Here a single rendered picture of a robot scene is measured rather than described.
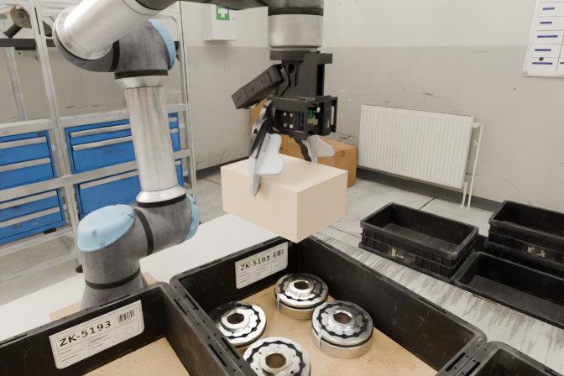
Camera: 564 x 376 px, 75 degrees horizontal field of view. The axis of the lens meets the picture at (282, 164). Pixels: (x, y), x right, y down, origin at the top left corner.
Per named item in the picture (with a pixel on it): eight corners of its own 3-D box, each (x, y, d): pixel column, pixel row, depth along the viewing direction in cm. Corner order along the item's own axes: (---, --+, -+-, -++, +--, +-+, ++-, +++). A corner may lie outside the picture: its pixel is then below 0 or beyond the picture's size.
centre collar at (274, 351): (252, 361, 54) (252, 357, 54) (278, 345, 57) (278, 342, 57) (272, 383, 50) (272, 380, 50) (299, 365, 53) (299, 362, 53)
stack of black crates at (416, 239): (352, 309, 170) (357, 221, 157) (383, 280, 191) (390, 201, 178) (439, 356, 145) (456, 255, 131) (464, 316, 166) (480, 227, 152)
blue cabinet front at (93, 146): (80, 219, 221) (63, 127, 204) (183, 187, 272) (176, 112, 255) (81, 220, 219) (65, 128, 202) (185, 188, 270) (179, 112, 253)
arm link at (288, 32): (256, 16, 49) (295, 19, 55) (256, 52, 51) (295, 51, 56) (299, 13, 44) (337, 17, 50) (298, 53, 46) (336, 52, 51)
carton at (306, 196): (222, 210, 61) (221, 166, 58) (273, 190, 69) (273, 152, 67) (296, 242, 50) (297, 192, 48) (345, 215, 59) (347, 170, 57)
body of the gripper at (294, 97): (304, 146, 48) (305, 50, 45) (258, 136, 54) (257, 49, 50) (336, 136, 54) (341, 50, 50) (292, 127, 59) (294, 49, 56)
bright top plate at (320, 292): (264, 286, 72) (264, 284, 71) (304, 268, 77) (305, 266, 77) (297, 315, 64) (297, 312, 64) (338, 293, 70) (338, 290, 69)
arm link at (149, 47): (128, 252, 91) (86, 19, 80) (182, 232, 101) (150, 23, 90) (151, 264, 82) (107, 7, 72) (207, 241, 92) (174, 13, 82)
